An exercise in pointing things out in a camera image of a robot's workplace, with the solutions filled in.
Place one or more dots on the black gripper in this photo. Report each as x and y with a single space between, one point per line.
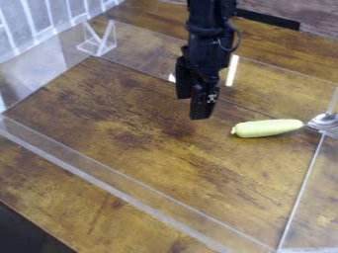
204 56

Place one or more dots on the green handled metal spoon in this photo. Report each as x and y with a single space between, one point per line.
273 127

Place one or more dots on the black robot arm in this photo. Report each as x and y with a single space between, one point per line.
210 15

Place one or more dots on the black strip on table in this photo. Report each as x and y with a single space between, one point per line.
269 19

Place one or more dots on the clear acrylic enclosure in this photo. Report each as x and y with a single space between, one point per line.
110 168

